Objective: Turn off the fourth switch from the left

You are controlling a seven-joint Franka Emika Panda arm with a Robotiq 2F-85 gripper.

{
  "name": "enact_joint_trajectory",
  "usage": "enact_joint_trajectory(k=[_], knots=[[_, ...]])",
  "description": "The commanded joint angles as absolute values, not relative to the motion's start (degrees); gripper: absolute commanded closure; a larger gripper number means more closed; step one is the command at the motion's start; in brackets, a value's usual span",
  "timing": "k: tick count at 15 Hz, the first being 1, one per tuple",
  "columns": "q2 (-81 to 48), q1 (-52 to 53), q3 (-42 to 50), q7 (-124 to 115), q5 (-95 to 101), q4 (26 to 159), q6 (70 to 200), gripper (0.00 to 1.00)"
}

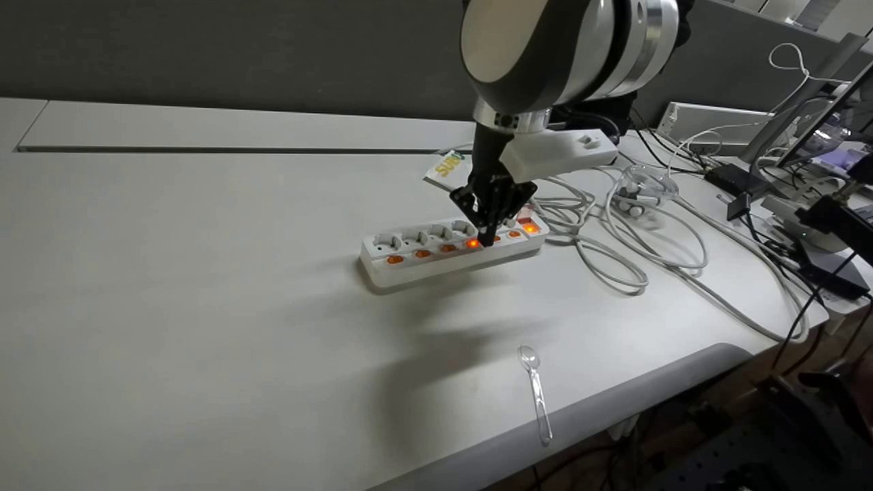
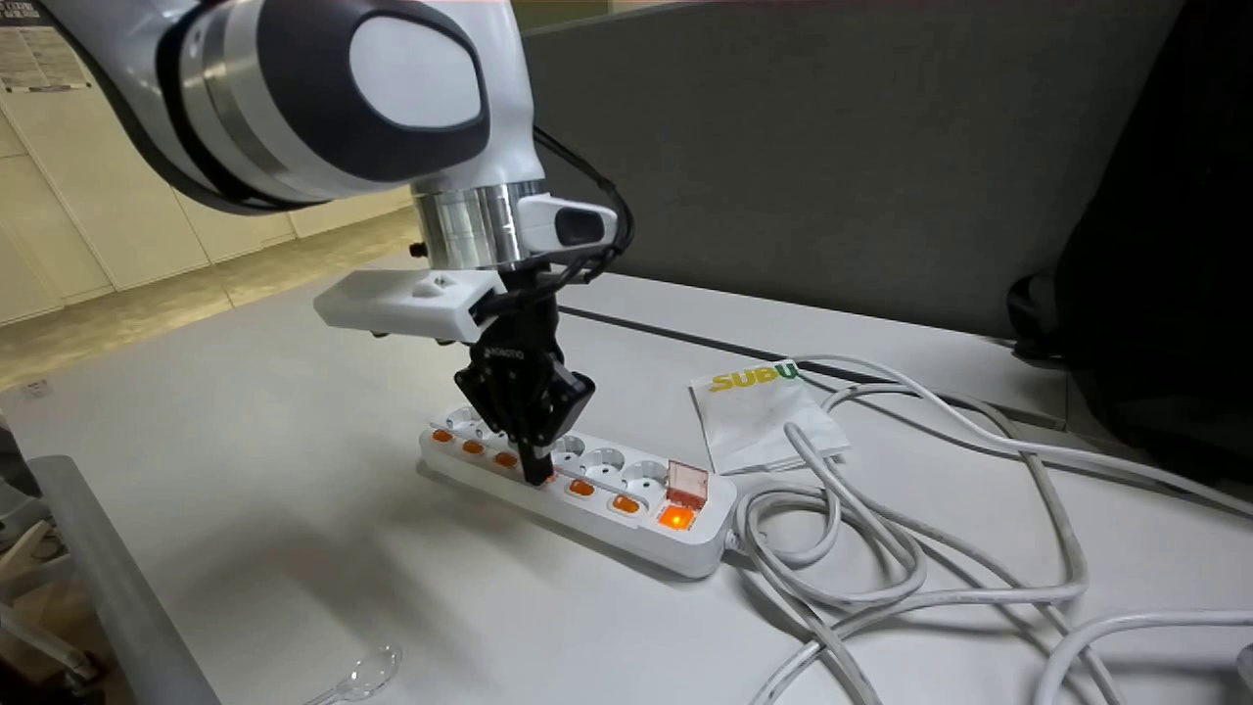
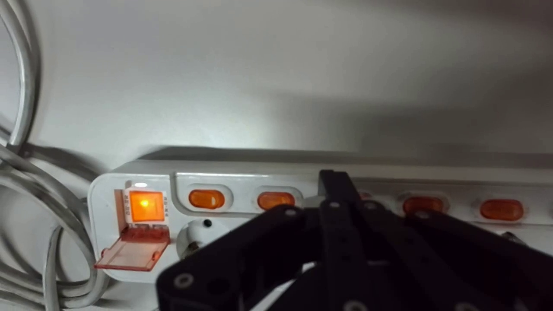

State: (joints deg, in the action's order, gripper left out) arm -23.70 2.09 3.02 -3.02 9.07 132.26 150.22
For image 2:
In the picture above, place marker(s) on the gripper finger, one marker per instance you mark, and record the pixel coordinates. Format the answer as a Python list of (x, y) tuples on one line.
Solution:
[(499, 401), (566, 397)]

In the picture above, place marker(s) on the wall poster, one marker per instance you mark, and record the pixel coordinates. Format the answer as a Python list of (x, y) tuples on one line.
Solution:
[(39, 54)]

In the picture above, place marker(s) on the black bag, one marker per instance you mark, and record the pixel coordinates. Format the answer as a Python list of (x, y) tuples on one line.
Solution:
[(1165, 274)]

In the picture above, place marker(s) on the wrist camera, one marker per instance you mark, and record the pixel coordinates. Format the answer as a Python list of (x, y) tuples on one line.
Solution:
[(401, 304)]

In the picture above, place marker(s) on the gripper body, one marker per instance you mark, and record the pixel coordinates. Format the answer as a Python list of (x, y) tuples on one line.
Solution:
[(524, 333)]

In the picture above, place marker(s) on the grey partition panel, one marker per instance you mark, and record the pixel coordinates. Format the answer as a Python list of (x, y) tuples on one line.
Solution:
[(832, 147)]

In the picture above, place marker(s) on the clear plastic spoon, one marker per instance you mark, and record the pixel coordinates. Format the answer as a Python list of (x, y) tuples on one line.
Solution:
[(367, 674)]

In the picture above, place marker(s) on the white paper napkin packet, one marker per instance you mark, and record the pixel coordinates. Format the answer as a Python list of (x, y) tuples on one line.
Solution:
[(754, 421)]

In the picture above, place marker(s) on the white power strip orange switches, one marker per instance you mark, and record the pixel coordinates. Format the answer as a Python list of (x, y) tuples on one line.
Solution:
[(626, 524)]

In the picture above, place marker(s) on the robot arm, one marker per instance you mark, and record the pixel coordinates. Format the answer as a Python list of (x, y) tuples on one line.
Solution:
[(294, 108)]

